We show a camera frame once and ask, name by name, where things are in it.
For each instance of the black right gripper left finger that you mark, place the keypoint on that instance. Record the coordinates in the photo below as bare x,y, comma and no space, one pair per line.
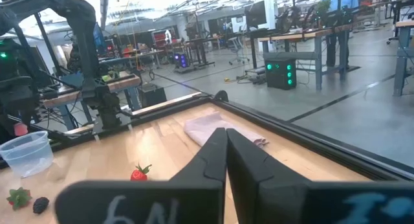
161,201

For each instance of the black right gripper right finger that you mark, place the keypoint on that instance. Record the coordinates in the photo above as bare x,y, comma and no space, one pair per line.
291,201

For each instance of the red strawberry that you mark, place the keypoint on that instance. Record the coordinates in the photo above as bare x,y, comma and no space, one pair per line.
139,175
18,197
20,129

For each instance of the blackberry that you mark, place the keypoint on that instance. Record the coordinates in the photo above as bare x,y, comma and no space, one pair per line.
41,205

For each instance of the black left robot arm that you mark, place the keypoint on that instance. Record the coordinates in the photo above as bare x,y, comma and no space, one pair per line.
81,39

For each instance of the white bowl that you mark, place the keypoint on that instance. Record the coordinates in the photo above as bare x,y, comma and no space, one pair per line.
26,159

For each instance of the pink folded cloth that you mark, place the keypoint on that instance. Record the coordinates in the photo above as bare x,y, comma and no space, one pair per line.
203,127

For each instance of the wooden workbench blue legs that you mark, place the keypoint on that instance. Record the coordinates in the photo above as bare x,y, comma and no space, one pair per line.
119,85

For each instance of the black box under workbench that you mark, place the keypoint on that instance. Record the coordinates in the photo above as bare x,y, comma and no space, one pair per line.
152,96

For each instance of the computer tower green lights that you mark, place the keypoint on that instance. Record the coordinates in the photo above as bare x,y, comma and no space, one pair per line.
279,73

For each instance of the computer tower purple lights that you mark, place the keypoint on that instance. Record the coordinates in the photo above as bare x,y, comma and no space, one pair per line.
181,60

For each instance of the office chair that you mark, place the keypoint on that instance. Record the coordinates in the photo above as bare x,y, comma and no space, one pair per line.
238,49

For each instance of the wooden top workbench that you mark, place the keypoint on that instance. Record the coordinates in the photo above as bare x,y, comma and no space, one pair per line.
300,34

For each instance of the blue legged workbench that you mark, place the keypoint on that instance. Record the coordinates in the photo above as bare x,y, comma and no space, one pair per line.
402,55

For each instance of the black background monitor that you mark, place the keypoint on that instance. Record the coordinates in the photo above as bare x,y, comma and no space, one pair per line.
255,15

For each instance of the small green background plant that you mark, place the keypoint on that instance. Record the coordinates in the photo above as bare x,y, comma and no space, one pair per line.
323,8

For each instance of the black aluminium table frame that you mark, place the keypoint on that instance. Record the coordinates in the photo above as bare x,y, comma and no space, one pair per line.
291,127

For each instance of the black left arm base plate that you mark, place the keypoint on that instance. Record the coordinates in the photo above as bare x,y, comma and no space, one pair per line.
126,120

